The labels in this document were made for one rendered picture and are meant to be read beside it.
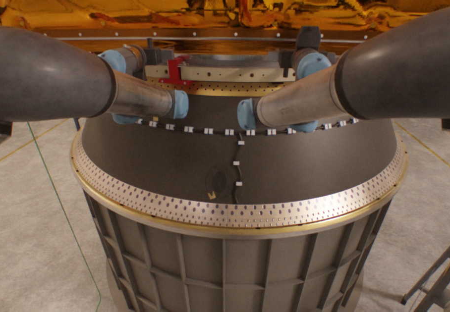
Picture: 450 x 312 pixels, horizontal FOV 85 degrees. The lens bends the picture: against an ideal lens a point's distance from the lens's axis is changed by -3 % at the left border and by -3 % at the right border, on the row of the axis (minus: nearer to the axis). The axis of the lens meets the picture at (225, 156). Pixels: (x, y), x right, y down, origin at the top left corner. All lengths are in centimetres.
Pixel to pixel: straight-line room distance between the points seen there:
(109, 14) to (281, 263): 122
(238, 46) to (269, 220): 67
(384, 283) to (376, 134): 151
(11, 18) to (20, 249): 220
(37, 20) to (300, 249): 142
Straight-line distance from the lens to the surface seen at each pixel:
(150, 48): 85
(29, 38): 38
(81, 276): 258
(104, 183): 129
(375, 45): 33
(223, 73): 96
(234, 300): 145
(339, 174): 116
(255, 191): 101
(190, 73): 99
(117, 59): 70
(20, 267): 292
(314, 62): 62
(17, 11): 135
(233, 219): 101
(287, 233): 103
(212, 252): 116
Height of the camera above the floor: 189
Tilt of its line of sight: 30 degrees down
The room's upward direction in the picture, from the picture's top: straight up
